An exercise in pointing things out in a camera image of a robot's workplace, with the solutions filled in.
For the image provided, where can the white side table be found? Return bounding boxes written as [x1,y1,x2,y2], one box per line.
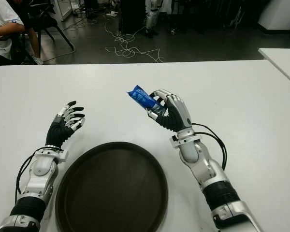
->
[258,47,290,89]

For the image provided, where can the round dark brown tray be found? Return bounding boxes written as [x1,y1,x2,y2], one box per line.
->
[55,141,169,232]

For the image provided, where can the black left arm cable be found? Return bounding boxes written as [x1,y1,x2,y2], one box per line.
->
[15,152,39,203]

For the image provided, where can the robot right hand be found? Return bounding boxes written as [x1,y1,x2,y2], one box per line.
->
[147,88,193,133]

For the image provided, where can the black armrest chair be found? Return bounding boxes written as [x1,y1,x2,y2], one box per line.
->
[0,31,39,65]

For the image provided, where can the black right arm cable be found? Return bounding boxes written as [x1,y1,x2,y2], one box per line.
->
[190,123,229,171]

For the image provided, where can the blue Oreo packet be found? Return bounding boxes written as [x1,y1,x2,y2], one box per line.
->
[126,84,169,116]

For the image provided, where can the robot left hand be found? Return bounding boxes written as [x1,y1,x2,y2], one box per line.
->
[45,100,86,148]

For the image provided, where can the white floor cable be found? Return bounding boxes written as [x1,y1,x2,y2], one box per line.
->
[103,14,165,63]

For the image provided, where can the seated person white shirt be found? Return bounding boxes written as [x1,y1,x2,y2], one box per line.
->
[0,0,44,75]

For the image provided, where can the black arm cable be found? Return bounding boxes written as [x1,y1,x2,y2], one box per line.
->
[15,152,39,203]
[190,123,229,171]

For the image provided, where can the silver humanoid robot legs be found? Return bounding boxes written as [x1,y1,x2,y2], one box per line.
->
[145,0,162,38]

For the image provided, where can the white cabinet black base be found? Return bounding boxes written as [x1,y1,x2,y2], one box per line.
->
[257,0,290,31]

